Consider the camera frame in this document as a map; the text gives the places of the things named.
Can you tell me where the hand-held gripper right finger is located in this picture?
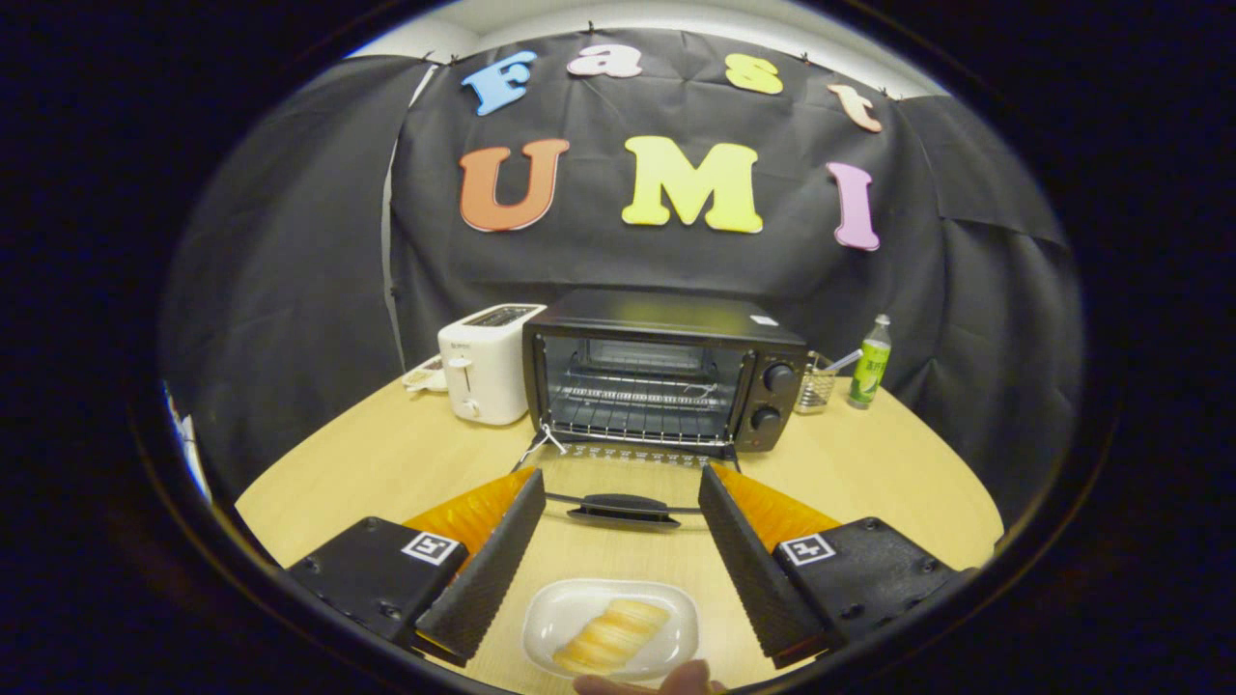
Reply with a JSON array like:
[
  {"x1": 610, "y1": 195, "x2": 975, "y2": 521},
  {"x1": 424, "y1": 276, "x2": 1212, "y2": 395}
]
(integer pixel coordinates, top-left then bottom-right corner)
[{"x1": 696, "y1": 463, "x2": 977, "y2": 670}]

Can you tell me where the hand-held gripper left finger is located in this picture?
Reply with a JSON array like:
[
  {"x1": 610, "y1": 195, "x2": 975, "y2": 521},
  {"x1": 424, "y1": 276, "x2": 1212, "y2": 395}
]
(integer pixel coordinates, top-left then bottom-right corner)
[{"x1": 285, "y1": 467, "x2": 548, "y2": 669}]

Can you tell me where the ridged bread roll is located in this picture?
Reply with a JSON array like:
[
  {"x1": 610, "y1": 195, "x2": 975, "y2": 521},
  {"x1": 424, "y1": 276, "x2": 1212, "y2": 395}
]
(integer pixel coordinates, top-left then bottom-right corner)
[{"x1": 552, "y1": 598, "x2": 671, "y2": 675}]

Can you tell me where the black toaster oven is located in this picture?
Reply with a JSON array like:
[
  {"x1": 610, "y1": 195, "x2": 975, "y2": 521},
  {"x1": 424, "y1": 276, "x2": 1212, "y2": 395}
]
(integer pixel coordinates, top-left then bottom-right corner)
[{"x1": 510, "y1": 288, "x2": 810, "y2": 532}]

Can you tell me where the white slot toaster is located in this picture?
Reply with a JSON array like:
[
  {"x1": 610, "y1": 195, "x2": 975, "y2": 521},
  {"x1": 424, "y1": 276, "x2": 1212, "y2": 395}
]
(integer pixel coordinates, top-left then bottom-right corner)
[{"x1": 437, "y1": 303, "x2": 548, "y2": 427}]

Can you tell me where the white oblong plate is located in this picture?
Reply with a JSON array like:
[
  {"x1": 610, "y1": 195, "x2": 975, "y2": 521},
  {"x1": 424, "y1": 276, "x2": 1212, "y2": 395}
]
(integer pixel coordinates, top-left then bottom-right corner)
[{"x1": 521, "y1": 577, "x2": 700, "y2": 682}]

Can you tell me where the glass cup with straw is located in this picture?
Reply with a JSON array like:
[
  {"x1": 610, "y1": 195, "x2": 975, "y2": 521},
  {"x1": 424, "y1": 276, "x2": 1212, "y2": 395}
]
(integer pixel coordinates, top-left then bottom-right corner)
[{"x1": 794, "y1": 349, "x2": 863, "y2": 416}]

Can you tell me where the green label drink bottle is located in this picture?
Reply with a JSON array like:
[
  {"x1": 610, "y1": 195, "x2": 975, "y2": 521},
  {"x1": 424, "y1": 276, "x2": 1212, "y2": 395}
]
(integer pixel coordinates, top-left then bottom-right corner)
[{"x1": 848, "y1": 314, "x2": 892, "y2": 410}]

